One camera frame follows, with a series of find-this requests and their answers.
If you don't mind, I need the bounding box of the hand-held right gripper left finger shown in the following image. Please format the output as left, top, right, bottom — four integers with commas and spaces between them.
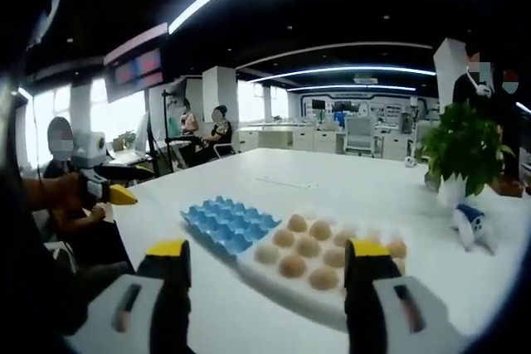
66, 239, 196, 354

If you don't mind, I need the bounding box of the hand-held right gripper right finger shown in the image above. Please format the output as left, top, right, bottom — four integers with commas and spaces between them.
343, 238, 478, 354

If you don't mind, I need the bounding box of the cluster of brown eggs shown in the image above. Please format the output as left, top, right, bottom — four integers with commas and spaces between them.
253, 212, 410, 291

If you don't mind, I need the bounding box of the blue egg tray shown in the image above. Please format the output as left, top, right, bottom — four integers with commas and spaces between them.
180, 195, 282, 256

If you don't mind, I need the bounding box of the white egg holder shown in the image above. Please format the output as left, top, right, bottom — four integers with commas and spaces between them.
238, 212, 410, 332

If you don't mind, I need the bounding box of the black tripod stand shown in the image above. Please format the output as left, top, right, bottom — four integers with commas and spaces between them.
160, 88, 180, 173

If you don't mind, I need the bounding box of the hanging display screen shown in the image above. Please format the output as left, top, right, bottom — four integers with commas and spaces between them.
102, 22, 169, 103

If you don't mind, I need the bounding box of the white table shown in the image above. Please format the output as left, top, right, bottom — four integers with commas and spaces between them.
41, 147, 531, 354

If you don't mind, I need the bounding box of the blue white toy robot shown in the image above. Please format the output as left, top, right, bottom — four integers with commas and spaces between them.
451, 203, 498, 254

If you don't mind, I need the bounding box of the green potted plant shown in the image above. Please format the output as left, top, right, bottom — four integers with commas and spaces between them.
417, 103, 516, 208

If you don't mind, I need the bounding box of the row of white cabinets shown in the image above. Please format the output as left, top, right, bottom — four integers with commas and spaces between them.
237, 123, 346, 153

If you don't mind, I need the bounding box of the white neck device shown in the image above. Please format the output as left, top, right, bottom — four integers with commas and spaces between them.
465, 71, 494, 97

